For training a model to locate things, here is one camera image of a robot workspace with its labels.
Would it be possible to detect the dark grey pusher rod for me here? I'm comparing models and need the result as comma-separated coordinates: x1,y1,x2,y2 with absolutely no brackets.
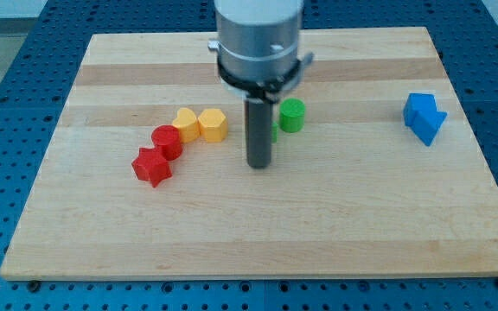
244,98,272,168

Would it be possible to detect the green star block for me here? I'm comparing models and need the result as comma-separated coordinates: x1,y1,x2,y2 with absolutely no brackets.
271,122,279,143

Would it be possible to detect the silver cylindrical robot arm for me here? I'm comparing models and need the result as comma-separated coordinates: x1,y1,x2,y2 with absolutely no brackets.
208,0,314,168

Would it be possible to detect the red star block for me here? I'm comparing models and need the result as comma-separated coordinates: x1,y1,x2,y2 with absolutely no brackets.
131,148,172,187

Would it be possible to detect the green cylinder block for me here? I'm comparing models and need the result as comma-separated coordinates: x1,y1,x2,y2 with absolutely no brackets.
279,98,306,133

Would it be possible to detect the yellow hexagon block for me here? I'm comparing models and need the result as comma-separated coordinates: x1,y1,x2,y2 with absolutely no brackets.
198,108,228,143

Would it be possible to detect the yellow heart block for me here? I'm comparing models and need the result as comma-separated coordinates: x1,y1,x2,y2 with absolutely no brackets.
172,107,200,143

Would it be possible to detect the red cylinder block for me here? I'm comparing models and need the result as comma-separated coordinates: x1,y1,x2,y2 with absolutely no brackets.
151,124,183,161

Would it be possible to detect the light wooden board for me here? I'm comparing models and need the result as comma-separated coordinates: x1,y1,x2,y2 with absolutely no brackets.
0,27,498,281

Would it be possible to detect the blue cube block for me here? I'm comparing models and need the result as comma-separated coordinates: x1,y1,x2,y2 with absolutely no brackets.
403,93,437,127

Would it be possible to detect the blue triangle block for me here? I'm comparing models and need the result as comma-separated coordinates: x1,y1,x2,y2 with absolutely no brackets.
411,111,447,146

